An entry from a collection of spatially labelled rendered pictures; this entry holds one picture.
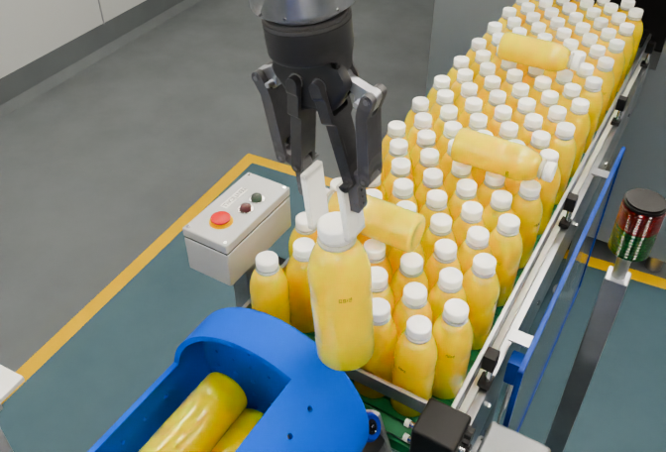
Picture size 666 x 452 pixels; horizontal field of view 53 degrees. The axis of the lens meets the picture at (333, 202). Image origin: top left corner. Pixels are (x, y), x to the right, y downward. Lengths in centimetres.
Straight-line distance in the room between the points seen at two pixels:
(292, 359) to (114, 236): 220
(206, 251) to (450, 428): 51
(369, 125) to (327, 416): 40
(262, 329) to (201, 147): 262
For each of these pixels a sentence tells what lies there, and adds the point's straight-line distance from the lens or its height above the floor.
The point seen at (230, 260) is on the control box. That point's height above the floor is 106.
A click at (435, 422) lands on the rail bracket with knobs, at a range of 107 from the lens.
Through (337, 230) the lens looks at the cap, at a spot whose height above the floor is 144.
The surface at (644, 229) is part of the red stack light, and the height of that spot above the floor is 123.
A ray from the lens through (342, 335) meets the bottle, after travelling 76.
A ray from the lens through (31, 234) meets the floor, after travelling 313.
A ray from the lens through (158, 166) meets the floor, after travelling 335.
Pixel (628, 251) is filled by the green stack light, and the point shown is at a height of 118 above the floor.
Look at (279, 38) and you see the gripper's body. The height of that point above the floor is 165.
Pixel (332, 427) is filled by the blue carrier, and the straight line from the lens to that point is 85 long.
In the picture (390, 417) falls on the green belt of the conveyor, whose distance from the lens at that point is 118.
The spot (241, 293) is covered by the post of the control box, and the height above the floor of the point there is 88.
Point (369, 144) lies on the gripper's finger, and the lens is 59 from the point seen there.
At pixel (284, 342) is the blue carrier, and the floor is 123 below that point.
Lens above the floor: 188
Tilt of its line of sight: 39 degrees down
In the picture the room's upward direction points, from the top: straight up
